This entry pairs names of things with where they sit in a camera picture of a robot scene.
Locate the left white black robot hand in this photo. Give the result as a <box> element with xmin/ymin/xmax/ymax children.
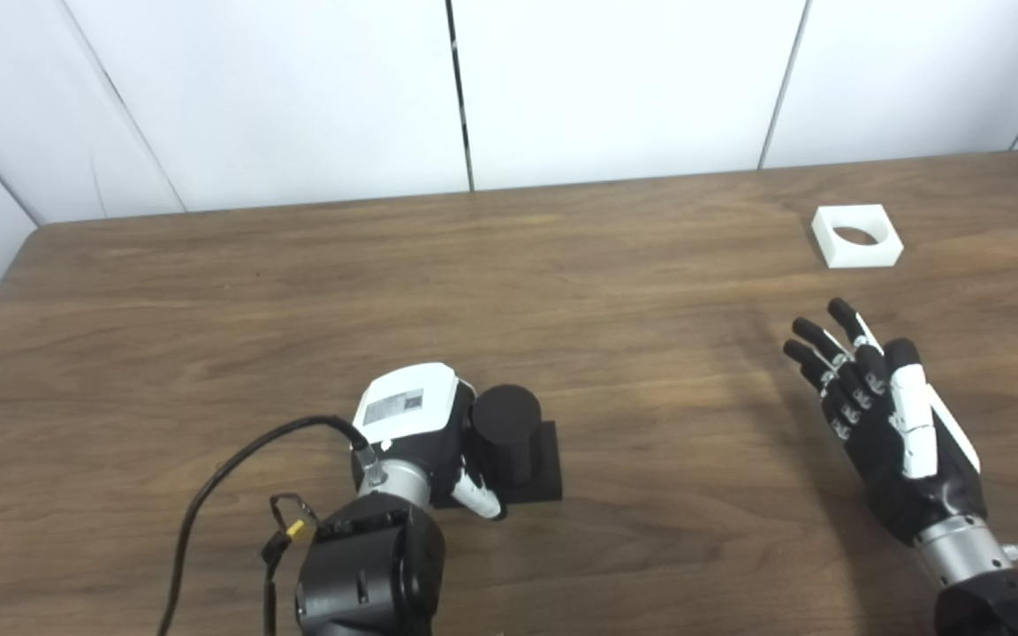
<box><xmin>350</xmin><ymin>362</ymin><xmax>503</xmax><ymax>522</ymax></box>

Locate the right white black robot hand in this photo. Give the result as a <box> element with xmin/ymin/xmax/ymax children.
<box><xmin>783</xmin><ymin>298</ymin><xmax>989</xmax><ymax>546</ymax></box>

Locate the black peg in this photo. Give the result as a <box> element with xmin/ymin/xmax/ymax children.
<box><xmin>434</xmin><ymin>384</ymin><xmax>563</xmax><ymax>509</ymax></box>

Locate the white square piece with hole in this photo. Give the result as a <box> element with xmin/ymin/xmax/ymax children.
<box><xmin>811</xmin><ymin>204</ymin><xmax>904</xmax><ymax>269</ymax></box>

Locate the left thin wire yellow connector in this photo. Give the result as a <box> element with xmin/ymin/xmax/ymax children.
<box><xmin>260</xmin><ymin>493</ymin><xmax>320</xmax><ymax>636</ymax></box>

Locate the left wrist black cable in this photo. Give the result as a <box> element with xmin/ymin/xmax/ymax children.
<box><xmin>156</xmin><ymin>415</ymin><xmax>386</xmax><ymax>636</ymax></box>

